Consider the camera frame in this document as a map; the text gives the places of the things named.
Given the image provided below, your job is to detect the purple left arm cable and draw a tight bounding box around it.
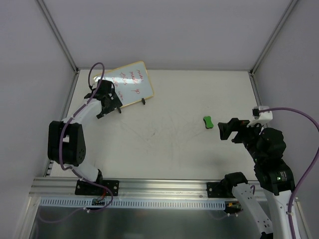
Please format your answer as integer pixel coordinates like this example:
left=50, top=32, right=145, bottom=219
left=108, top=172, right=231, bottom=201
left=37, top=62, right=114, bottom=224

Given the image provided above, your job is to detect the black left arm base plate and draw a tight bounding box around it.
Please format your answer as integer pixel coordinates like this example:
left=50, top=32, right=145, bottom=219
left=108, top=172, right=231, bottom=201
left=74, top=180, right=120, bottom=197

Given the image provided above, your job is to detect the green whiteboard eraser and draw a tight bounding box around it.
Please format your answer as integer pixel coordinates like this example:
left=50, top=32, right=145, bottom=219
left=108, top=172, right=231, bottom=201
left=203, top=116, right=214, bottom=129

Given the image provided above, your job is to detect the white slotted cable duct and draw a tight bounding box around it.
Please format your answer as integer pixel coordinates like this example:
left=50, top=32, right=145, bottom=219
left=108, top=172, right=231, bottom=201
left=39, top=197, right=226, bottom=211

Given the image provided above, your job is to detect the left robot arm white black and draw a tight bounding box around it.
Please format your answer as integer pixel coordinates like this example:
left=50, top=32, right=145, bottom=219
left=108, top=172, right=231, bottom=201
left=47, top=80, right=122, bottom=195

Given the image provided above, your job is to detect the aluminium frame post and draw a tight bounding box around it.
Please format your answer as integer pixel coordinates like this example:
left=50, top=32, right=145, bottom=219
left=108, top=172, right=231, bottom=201
left=250, top=0, right=299, bottom=75
left=35, top=0, right=79, bottom=74

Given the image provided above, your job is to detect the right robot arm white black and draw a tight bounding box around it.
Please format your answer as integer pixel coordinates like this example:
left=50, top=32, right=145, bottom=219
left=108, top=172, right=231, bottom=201
left=218, top=118, right=300, bottom=239

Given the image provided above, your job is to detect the small whiteboard with yellow frame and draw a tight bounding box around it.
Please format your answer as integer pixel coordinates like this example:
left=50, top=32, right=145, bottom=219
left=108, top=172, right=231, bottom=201
left=103, top=61, right=154, bottom=107

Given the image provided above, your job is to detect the aluminium mounting rail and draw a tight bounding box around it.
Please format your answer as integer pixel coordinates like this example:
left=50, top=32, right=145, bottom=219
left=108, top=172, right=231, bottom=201
left=29, top=177, right=214, bottom=201

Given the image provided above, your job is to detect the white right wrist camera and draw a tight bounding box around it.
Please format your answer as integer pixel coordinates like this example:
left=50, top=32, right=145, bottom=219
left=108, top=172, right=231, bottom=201
left=247, top=106, right=273, bottom=127

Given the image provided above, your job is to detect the right aluminium frame post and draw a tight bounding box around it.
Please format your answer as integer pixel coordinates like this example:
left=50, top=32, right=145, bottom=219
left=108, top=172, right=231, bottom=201
left=250, top=0, right=299, bottom=75

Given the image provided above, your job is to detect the left aluminium frame post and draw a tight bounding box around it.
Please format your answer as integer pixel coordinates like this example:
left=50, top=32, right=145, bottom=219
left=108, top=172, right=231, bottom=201
left=35, top=0, right=79, bottom=74

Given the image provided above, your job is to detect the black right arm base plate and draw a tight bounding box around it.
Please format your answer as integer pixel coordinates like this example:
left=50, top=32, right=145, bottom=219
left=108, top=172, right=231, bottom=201
left=206, top=182, right=235, bottom=198

